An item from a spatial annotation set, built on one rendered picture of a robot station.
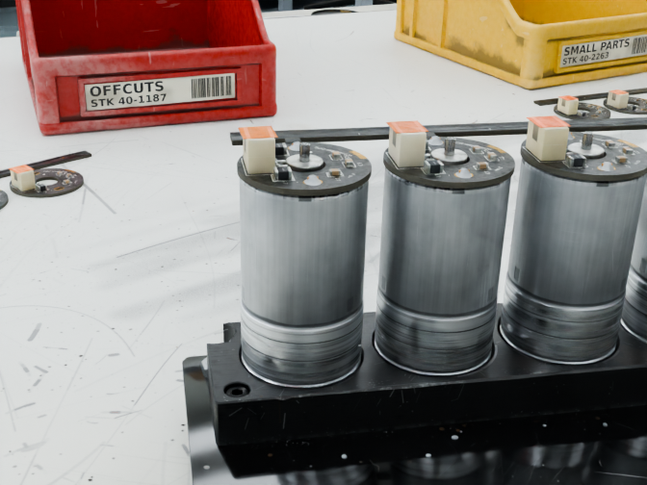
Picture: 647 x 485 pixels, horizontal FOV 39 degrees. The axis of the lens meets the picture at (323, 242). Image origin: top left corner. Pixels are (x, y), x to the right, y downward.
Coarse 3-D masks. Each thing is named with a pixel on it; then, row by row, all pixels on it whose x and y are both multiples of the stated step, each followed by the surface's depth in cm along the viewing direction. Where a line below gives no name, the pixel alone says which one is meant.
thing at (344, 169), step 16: (288, 144) 18; (320, 144) 18; (240, 160) 17; (336, 160) 17; (352, 160) 17; (368, 160) 17; (240, 176) 17; (256, 176) 17; (272, 176) 17; (288, 176) 16; (304, 176) 17; (320, 176) 17; (336, 176) 17; (352, 176) 17; (368, 176) 17; (288, 192) 16; (304, 192) 16; (320, 192) 16; (336, 192) 16
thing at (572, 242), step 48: (576, 144) 18; (528, 192) 18; (576, 192) 17; (624, 192) 17; (528, 240) 18; (576, 240) 18; (624, 240) 18; (528, 288) 19; (576, 288) 18; (624, 288) 19; (528, 336) 19; (576, 336) 19
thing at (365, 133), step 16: (336, 128) 19; (352, 128) 19; (368, 128) 19; (384, 128) 19; (432, 128) 19; (448, 128) 19; (464, 128) 19; (480, 128) 19; (496, 128) 19; (512, 128) 19; (576, 128) 20; (592, 128) 20; (608, 128) 20; (624, 128) 20; (640, 128) 20; (240, 144) 18
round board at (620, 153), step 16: (608, 144) 18; (624, 144) 19; (528, 160) 18; (560, 160) 18; (576, 160) 17; (592, 160) 18; (608, 160) 18; (624, 160) 18; (640, 160) 18; (576, 176) 17; (592, 176) 17; (608, 176) 17; (624, 176) 17
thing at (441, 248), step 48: (384, 192) 18; (432, 192) 17; (480, 192) 17; (384, 240) 18; (432, 240) 17; (480, 240) 17; (384, 288) 18; (432, 288) 18; (480, 288) 18; (384, 336) 19; (432, 336) 18; (480, 336) 18
